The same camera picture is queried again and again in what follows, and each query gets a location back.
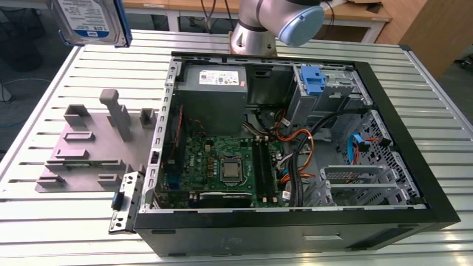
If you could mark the hard disk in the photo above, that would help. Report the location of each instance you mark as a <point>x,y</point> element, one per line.
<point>88,16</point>

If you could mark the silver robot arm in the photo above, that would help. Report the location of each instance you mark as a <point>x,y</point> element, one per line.
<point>250,33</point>

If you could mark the metal disk bay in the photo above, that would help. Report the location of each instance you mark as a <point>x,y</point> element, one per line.
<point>363,187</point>

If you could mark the CPU socket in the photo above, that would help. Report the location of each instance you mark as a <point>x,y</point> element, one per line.
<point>231,158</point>

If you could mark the green motherboard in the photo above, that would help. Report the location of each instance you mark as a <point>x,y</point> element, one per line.
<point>201,149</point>

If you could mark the grey power supply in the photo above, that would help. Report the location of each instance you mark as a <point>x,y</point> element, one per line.
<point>210,108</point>

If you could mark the silver CPU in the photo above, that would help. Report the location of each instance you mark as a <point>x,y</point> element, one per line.
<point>230,169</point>

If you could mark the black RAM slot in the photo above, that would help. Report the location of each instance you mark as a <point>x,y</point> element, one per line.
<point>269,169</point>
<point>259,169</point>

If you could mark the black graphics card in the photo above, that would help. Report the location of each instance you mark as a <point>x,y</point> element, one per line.
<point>225,198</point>

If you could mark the blue plastic drive latch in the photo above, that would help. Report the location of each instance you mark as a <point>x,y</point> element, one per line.
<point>311,80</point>

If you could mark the metal optical drive cage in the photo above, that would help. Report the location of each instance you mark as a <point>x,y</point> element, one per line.
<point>331,102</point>

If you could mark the black PC case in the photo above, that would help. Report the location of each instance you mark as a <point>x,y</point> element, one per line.
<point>258,235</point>

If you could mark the grey parts rack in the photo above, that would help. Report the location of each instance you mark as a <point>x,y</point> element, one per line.
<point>96,144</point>

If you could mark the green RAM stick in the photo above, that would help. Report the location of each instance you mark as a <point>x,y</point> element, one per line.
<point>78,165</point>

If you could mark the wooden desk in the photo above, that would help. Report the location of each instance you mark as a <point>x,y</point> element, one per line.
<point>361,15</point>

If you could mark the wooden cabinet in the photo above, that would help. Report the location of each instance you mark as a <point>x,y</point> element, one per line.
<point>425,27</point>

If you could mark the black office chair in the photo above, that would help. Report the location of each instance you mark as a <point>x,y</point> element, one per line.
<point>21,50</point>

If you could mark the metal expansion slot bracket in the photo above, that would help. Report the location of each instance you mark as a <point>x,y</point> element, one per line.
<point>129,199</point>

